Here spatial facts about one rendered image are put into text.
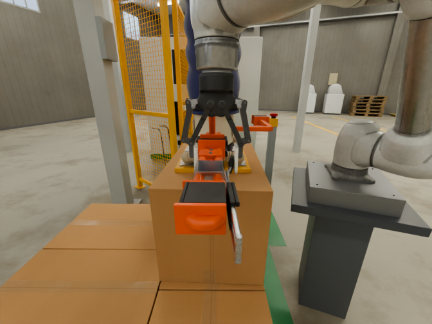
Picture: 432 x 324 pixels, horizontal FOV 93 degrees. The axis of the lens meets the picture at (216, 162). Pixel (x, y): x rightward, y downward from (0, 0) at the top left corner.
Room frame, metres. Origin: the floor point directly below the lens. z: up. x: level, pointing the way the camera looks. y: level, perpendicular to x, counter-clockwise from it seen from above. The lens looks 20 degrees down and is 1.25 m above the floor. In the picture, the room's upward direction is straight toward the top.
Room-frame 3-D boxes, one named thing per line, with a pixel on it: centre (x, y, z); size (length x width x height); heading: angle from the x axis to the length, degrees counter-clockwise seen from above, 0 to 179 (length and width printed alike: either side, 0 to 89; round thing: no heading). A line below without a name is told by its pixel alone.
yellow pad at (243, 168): (0.89, -0.08, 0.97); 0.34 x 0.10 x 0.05; 179
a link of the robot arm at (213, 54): (0.48, 0.00, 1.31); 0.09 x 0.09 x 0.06
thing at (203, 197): (0.29, 0.02, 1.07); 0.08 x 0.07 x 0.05; 179
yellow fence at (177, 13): (3.01, 0.41, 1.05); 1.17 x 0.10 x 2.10; 179
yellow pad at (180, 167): (0.89, 0.11, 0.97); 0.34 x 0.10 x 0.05; 179
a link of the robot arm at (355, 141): (0.95, -0.67, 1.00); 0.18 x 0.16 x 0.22; 33
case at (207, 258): (0.88, 0.01, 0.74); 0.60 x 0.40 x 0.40; 177
